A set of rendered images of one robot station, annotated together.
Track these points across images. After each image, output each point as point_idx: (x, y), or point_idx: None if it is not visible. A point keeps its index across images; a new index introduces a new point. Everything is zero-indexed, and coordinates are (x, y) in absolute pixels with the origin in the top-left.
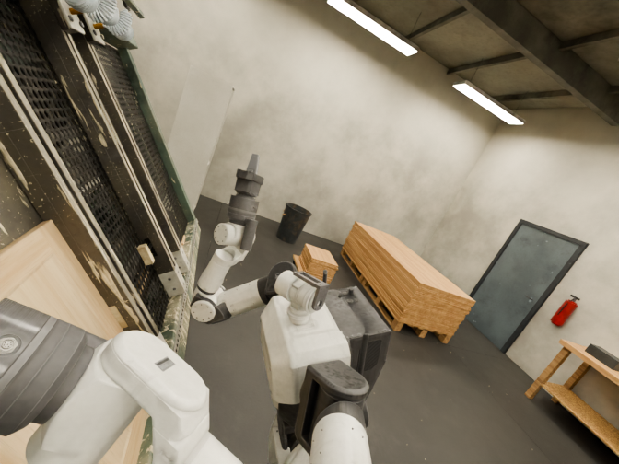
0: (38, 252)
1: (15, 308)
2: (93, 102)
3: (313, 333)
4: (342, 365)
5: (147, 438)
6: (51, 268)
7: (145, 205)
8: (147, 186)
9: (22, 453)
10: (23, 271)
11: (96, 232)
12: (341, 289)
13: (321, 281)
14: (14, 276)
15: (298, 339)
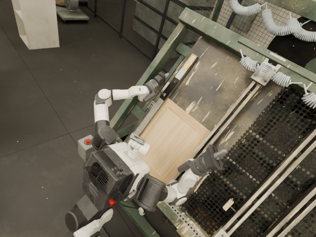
0: (197, 128)
1: (154, 82)
2: (296, 148)
3: (122, 148)
4: (107, 139)
5: None
6: (195, 133)
7: (255, 197)
8: (286, 214)
9: (155, 127)
10: (191, 123)
11: (209, 143)
12: (123, 176)
13: (133, 138)
14: (188, 121)
15: (126, 146)
